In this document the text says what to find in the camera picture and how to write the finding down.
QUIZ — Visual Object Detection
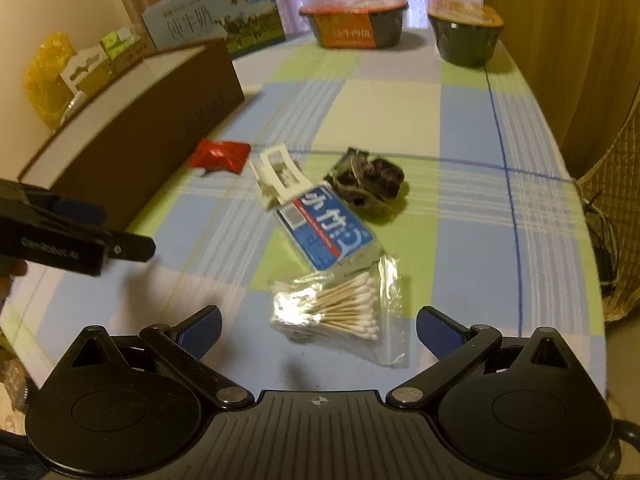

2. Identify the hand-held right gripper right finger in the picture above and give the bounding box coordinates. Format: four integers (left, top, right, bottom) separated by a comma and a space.
389, 306, 571, 409

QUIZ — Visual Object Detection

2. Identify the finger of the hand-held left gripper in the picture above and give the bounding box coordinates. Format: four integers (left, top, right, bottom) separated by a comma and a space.
0, 178, 108, 233
106, 229, 157, 263

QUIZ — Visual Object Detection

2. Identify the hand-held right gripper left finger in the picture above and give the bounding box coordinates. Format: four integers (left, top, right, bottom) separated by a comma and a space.
65, 305, 249, 408

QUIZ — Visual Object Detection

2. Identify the bag of cotton swabs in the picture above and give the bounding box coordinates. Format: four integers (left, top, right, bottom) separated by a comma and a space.
269, 255, 408, 365

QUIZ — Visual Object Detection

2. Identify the long brown cardboard box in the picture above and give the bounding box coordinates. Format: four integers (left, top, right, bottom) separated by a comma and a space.
16, 37, 246, 231

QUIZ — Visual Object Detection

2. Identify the red foil packet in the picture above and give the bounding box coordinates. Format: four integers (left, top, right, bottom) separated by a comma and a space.
186, 138, 252, 177

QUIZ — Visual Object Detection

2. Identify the blue white rectangular box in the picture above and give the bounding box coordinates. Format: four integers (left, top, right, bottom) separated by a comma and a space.
274, 183, 383, 273

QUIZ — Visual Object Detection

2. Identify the white plastic holder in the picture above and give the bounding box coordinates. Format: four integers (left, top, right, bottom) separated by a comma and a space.
250, 145, 307, 211

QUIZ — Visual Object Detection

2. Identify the brown velvet scrunchie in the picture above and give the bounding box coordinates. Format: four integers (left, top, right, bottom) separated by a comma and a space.
325, 156, 407, 213

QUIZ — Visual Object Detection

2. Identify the checked tablecloth desktop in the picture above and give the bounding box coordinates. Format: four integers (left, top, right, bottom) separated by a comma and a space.
0, 27, 608, 391

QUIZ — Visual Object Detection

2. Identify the tan box with white cutout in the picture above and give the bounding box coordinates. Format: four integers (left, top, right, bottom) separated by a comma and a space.
59, 45, 113, 97

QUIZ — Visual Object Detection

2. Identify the yellow plastic bag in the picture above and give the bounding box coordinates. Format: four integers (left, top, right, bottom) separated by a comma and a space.
23, 31, 78, 128

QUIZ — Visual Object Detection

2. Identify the plain cardboard box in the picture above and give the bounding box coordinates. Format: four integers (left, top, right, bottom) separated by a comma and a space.
107, 35, 158, 76

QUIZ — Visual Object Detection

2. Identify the black power adapter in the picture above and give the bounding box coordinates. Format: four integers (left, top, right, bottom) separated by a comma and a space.
597, 245, 620, 282

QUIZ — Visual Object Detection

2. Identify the dark blue clothing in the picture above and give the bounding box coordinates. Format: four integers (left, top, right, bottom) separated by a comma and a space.
0, 427, 51, 480

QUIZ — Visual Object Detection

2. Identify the beige quilted cushion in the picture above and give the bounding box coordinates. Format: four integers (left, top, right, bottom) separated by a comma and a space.
575, 110, 640, 321

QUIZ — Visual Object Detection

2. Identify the blue milk carton case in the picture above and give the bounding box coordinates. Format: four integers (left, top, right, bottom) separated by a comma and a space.
141, 0, 287, 59

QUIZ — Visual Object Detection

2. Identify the round instant meal bowl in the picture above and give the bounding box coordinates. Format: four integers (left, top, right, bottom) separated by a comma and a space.
427, 0, 505, 67

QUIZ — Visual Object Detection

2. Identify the yellow curtain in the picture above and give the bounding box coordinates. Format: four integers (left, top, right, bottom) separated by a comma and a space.
482, 0, 640, 181

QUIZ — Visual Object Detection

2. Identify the oblong instant meal bowl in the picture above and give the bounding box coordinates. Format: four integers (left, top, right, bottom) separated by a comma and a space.
299, 0, 410, 51

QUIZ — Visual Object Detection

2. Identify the black cable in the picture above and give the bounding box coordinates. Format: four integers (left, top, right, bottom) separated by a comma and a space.
582, 189, 618, 251

